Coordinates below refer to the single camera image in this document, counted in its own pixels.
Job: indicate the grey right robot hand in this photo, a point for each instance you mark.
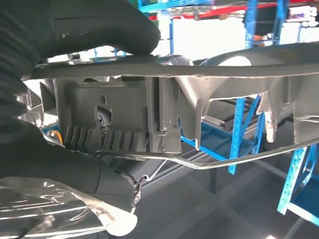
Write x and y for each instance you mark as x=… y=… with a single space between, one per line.
x=62 y=171

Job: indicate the wide blue metal shelf rack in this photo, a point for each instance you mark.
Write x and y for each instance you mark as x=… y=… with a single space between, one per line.
x=237 y=132

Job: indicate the red barrier tape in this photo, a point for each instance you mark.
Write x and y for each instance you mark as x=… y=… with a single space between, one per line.
x=224 y=11

